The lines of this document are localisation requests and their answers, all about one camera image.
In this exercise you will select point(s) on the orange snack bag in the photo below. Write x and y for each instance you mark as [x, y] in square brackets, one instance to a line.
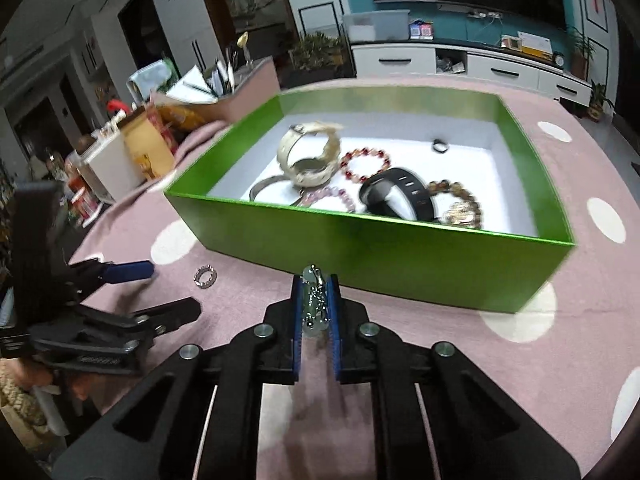
[182, 119]

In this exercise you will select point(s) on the black wristband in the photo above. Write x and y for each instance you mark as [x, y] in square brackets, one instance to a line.
[420, 200]

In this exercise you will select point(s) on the small colourful boxes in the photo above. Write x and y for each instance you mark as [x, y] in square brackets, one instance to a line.
[421, 31]

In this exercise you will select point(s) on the silver bangle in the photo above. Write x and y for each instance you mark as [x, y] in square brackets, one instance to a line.
[260, 185]

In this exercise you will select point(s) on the clear plastic storage box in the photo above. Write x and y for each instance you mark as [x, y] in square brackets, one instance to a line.
[375, 26]

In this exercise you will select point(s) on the white cardboard box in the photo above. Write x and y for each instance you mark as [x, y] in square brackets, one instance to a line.
[112, 167]

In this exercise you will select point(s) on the white wristwatch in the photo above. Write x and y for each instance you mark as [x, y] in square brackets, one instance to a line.
[310, 177]

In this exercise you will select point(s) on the pink polka dot tablecloth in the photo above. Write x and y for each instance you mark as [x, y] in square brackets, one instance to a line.
[550, 385]

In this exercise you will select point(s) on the bushy green plant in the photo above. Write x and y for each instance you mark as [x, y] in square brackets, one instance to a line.
[317, 57]

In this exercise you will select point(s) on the pink organizer box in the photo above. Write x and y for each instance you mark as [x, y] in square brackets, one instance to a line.
[255, 85]

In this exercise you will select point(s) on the person's left hand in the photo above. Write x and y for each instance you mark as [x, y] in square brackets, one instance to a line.
[82, 386]

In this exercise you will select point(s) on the yellow bear bottle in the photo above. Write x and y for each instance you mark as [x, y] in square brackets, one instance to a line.
[147, 150]

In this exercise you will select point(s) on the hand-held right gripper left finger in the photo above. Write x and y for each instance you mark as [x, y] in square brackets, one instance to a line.
[299, 320]

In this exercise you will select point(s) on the yellow desk calendar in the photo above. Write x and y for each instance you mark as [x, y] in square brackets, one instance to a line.
[535, 46]

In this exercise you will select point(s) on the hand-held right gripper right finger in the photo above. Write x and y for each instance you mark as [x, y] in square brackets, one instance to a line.
[334, 325]

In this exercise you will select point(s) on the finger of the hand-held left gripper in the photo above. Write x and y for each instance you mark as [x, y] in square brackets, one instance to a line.
[170, 312]
[130, 271]

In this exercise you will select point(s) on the small black table clock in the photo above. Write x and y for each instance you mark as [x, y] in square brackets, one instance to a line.
[559, 60]

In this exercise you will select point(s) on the green cardboard box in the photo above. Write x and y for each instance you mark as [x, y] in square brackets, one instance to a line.
[350, 255]

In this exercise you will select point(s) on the tall potted plant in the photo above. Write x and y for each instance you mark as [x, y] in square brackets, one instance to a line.
[580, 55]

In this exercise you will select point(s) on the white television cabinet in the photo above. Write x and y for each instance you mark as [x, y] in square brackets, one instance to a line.
[400, 60]

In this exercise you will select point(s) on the small potted plant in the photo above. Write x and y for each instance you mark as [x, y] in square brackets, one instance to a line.
[599, 102]

